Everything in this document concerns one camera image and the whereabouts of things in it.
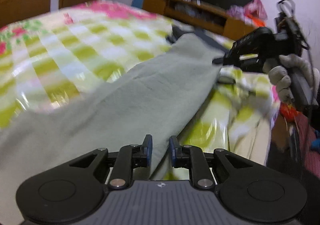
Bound colourful checked bed quilt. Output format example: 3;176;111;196
0;0;281;166

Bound grey gloved right hand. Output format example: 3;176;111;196
263;54;319;103

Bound folded dark jeans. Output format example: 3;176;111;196
166;26;229;53

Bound black cable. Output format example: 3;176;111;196
276;0;316;105

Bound blue foam mat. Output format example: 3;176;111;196
131;0;144;9

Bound grey-green pants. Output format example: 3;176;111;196
1;33;226;224

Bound purple clothes on cabinet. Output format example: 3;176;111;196
226;5;246;20

